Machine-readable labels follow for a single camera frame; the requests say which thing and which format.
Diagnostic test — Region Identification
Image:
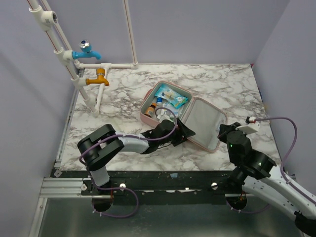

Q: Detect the amber brown medicine bottle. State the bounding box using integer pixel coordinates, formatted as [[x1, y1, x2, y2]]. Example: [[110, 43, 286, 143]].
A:
[[144, 102, 157, 118]]

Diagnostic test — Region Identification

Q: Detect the white blue tube bottle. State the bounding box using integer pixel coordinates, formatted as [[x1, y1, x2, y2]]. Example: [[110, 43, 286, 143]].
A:
[[156, 97, 162, 107]]

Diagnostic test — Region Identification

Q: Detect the pink medicine kit case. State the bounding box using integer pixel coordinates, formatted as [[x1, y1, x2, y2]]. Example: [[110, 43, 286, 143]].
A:
[[140, 81, 228, 153]]

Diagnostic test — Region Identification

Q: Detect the blue cotton swab bag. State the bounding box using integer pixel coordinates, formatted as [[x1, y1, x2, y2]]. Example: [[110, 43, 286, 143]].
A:
[[155, 84, 188, 109]]

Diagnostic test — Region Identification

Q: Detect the clear teal plastic packet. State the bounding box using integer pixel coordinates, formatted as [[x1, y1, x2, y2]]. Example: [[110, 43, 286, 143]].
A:
[[157, 102, 183, 121]]

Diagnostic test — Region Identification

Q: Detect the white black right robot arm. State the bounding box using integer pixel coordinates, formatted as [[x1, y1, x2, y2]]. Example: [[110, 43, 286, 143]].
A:
[[218, 121, 316, 237]]

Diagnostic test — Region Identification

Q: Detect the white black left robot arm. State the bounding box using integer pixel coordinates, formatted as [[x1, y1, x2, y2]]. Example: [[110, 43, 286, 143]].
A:
[[77, 119, 196, 188]]

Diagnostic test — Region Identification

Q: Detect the yellow water tap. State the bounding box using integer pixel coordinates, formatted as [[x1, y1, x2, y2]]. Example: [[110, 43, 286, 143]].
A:
[[85, 68, 109, 86]]

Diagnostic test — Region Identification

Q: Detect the blue water tap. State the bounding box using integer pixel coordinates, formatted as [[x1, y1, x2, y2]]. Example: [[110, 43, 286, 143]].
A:
[[72, 39, 101, 60]]

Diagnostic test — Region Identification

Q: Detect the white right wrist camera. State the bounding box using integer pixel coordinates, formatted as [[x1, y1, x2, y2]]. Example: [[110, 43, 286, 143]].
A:
[[236, 121, 260, 135]]

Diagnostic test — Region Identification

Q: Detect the white pvc pipe frame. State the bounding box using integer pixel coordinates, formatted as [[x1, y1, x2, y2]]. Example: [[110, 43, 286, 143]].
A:
[[27, 0, 139, 117]]

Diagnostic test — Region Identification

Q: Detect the aluminium profile rail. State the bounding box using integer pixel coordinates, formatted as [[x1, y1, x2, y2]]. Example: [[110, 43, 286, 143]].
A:
[[39, 178, 83, 198]]

